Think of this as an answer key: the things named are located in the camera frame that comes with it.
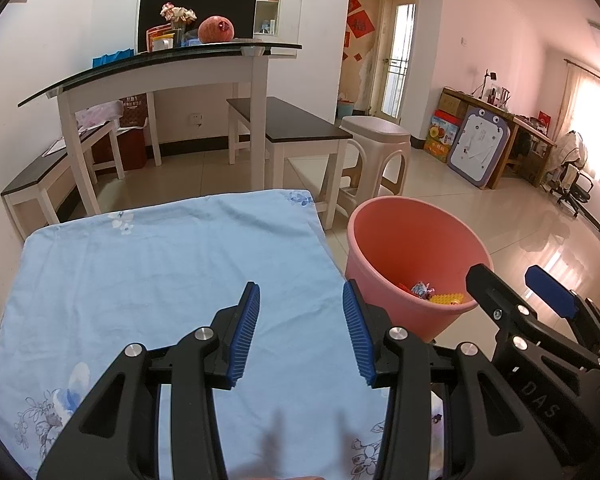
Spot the black office chair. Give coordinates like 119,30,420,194
550,130,595,218

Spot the blue paper bag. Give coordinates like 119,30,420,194
92,49,135,67

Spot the red diamond wall decoration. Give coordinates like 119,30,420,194
347,9,373,36

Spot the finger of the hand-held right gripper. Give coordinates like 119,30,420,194
525,266,600,356
466,264,600,373

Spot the dark top white bench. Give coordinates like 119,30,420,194
0,120,126,241
226,96,354,231

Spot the white pink plastic bag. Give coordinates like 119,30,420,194
75,100,125,128

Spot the brown cardboard box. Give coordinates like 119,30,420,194
439,92,468,120

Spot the white balcony door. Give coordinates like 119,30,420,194
367,0,421,123

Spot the grey kids drawing board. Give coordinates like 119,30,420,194
447,105,512,191

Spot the beige plastic stool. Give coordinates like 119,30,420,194
339,115,412,201

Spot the colourful fruit carton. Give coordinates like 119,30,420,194
423,110,463,163

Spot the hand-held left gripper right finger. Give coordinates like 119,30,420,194
342,280,563,480

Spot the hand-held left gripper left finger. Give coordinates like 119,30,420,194
36,281,262,480

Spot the white shelf cabinet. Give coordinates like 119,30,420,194
157,0,286,43

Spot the light blue floral tablecloth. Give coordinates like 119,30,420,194
0,189,443,480

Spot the red snack packet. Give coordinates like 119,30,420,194
146,24,176,52

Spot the black desk lamp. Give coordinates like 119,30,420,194
477,69,499,99

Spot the pink plastic bucket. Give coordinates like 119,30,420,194
345,196,495,342

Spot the dark red gift bag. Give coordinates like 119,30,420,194
92,94,148,171

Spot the glass top dining table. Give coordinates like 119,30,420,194
17,41,303,216

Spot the wooden desk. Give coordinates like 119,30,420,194
439,86,558,188

